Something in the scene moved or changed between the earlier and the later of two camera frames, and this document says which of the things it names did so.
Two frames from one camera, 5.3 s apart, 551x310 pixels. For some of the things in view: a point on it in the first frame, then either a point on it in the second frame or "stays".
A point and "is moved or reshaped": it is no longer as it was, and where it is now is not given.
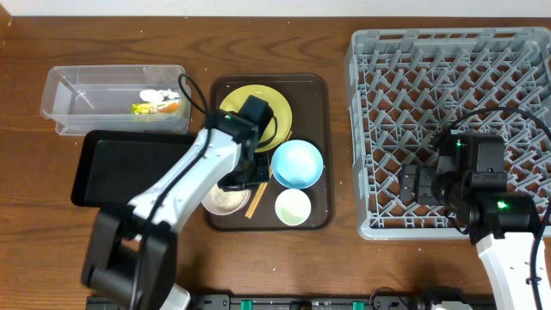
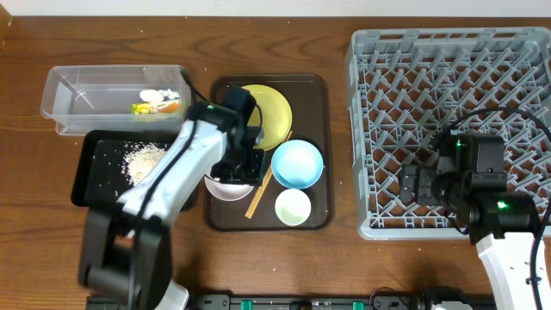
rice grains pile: x=228 y=200 → x=140 y=158
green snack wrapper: x=150 y=108 stays
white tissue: x=153 y=95 stays
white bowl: x=221 y=202 is moved or reshaped
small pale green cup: x=293 y=207 stays
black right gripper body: x=429 y=186 stays
